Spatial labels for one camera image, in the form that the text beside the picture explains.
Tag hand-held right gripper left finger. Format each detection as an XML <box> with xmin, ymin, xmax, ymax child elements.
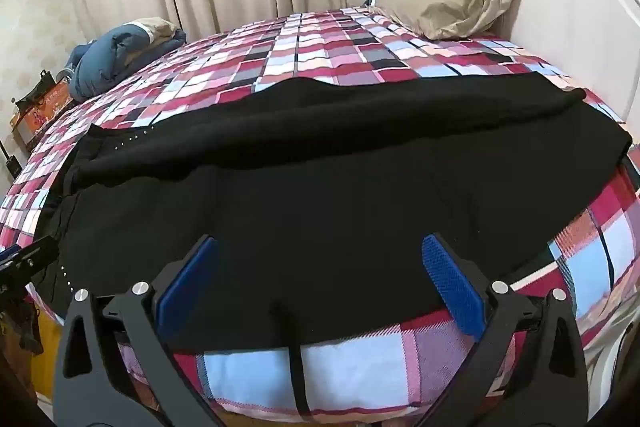
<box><xmin>52</xmin><ymin>234</ymin><xmax>226</xmax><ymax>427</ymax></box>

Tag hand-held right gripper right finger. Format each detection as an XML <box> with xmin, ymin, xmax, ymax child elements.
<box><xmin>421</xmin><ymin>233</ymin><xmax>590</xmax><ymax>427</ymax></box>

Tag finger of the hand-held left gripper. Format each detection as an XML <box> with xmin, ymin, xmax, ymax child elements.
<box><xmin>0</xmin><ymin>237</ymin><xmax>60</xmax><ymax>280</ymax></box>

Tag black pants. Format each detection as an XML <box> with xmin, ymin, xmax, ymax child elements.
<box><xmin>37</xmin><ymin>74</ymin><xmax>633</xmax><ymax>423</ymax></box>

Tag orange box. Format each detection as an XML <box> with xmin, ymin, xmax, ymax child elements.
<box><xmin>12</xmin><ymin>77</ymin><xmax>76</xmax><ymax>148</ymax></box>

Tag black bag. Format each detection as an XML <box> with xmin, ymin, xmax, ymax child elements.
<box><xmin>14</xmin><ymin>71</ymin><xmax>55</xmax><ymax>110</ymax></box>

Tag folded blue quilt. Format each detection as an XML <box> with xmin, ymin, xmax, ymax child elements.
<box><xmin>67</xmin><ymin>18</ymin><xmax>188</xmax><ymax>102</ymax></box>

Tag red checkered bed sheet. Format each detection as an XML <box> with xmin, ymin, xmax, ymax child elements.
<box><xmin>0</xmin><ymin>7</ymin><xmax>640</xmax><ymax>427</ymax></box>

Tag tan pillow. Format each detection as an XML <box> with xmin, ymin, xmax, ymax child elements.
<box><xmin>367</xmin><ymin>0</ymin><xmax>521</xmax><ymax>40</ymax></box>

